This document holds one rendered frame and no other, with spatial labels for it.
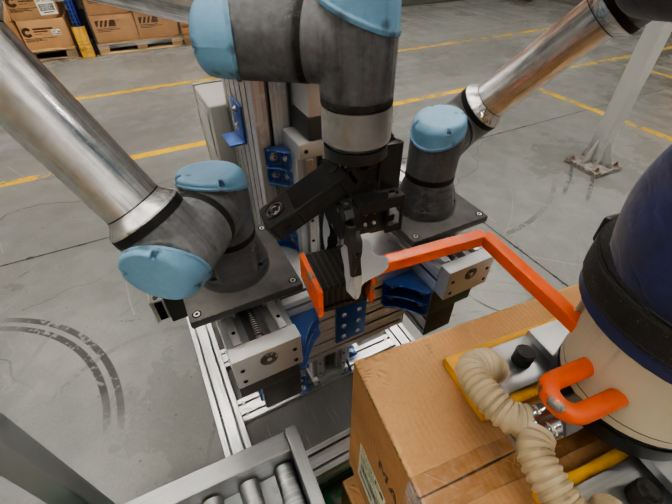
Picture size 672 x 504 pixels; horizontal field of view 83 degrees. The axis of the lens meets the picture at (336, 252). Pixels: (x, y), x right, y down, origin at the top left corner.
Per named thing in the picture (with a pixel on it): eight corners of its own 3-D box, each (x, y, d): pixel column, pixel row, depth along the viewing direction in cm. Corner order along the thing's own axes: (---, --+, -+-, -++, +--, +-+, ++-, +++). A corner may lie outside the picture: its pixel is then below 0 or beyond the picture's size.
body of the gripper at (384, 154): (401, 234, 49) (413, 147, 41) (339, 251, 46) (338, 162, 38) (375, 203, 54) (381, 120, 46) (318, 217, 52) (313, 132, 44)
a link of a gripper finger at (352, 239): (367, 279, 47) (359, 211, 43) (355, 282, 46) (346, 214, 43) (352, 265, 51) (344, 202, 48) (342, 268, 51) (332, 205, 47)
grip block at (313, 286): (318, 318, 52) (317, 293, 49) (300, 276, 58) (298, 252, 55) (374, 301, 55) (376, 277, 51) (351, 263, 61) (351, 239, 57)
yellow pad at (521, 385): (481, 424, 52) (491, 406, 49) (441, 364, 59) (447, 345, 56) (657, 348, 61) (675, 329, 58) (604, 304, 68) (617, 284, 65)
